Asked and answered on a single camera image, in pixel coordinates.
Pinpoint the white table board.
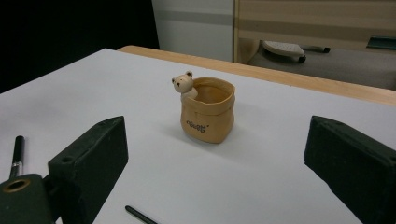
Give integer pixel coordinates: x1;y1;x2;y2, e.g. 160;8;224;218
0;48;396;224

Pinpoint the grey chair base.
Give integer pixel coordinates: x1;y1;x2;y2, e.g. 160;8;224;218
261;39;332;64

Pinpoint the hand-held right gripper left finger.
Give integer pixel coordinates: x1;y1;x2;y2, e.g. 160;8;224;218
47;115;130;224

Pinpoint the black curtain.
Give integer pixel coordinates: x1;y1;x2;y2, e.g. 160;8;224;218
0;0;161;94

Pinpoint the tan bear pen holder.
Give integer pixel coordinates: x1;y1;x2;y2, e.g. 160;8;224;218
171;70;236;145

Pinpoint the grey-blue drawer handle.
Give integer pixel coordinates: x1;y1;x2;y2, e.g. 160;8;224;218
366;35;396;51

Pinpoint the white cabinet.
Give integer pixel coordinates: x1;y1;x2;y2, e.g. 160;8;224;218
151;0;235;63

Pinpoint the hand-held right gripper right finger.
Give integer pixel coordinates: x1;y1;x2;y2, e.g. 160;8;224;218
304;115;396;224

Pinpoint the thin black stick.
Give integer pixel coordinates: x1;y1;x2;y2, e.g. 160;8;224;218
124;204;159;224

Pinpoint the wooden table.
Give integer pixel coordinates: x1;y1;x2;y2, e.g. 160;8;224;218
117;45;396;107

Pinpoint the black silver makeup brush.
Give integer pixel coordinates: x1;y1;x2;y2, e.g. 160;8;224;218
8;134;25;180

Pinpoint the light wooden desk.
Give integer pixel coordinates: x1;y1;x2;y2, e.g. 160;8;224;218
233;0;396;65

